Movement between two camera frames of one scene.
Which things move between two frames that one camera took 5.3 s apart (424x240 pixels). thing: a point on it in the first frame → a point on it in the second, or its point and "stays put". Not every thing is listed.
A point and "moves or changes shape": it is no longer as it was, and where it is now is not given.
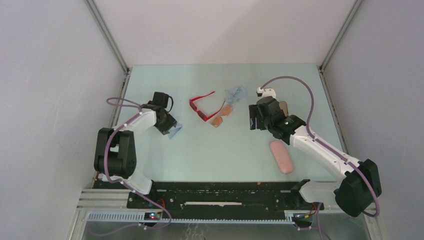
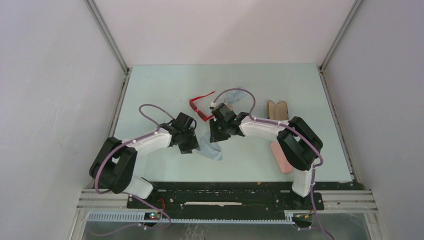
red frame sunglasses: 201,113 stays put
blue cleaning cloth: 174,131 moves or changes shape
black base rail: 222,200 stays put
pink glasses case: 281,157 stays put
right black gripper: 254,113 → 215,137
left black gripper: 171,121 → 193,144
